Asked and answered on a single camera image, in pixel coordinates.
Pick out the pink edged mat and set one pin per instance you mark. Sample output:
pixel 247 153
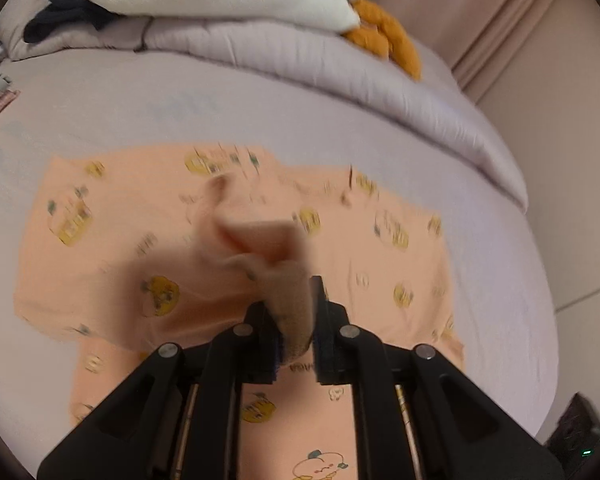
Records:
pixel 0 110

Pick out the lilac bed sheet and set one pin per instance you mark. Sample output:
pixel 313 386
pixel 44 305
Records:
pixel 130 100

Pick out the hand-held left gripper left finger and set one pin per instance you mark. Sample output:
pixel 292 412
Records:
pixel 274 357

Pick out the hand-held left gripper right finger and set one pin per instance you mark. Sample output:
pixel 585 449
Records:
pixel 323 355

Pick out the black device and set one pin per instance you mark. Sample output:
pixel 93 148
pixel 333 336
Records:
pixel 575 435

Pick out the lilac duvet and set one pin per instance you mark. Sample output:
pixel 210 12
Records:
pixel 305 60

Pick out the navy blue cloth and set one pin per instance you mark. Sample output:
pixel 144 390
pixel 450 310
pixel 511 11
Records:
pixel 75 10

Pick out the peach printed small garment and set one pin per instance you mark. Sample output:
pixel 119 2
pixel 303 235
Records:
pixel 380 260

